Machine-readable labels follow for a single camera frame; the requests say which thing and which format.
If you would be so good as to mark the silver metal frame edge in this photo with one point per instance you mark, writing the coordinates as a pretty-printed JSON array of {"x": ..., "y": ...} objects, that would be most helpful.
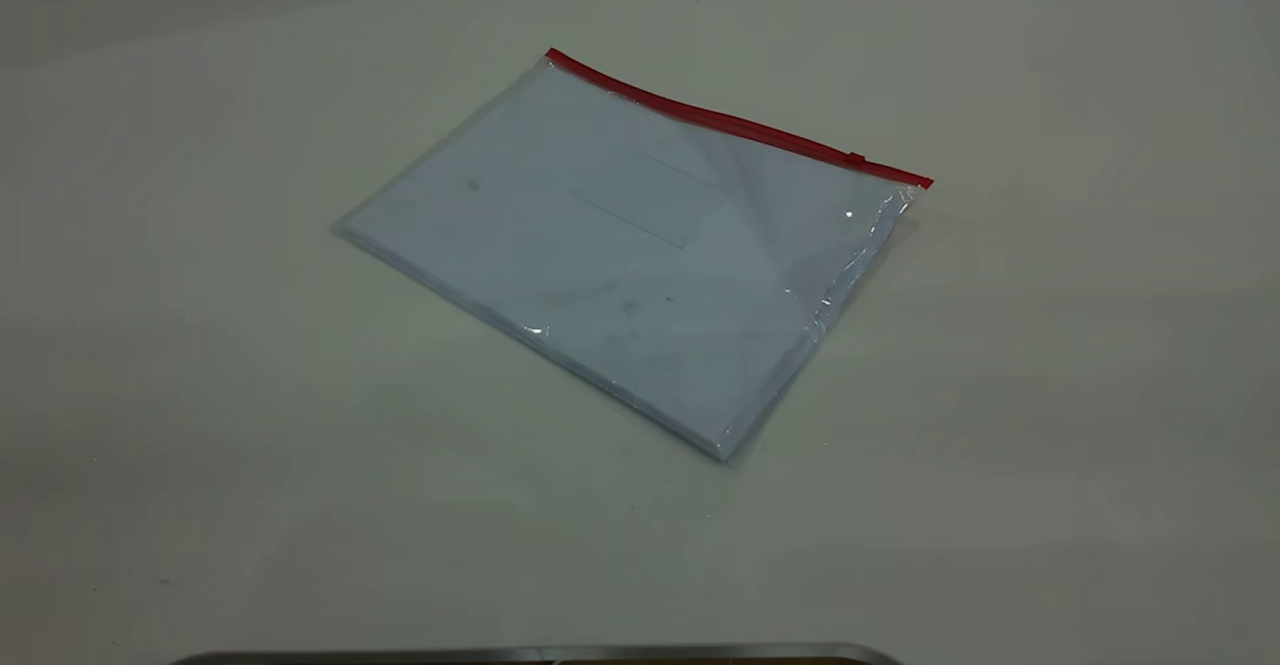
[{"x": 540, "y": 655}]

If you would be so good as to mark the clear zip bag red zipper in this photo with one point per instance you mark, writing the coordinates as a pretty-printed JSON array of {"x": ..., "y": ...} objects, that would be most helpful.
[{"x": 620, "y": 245}]

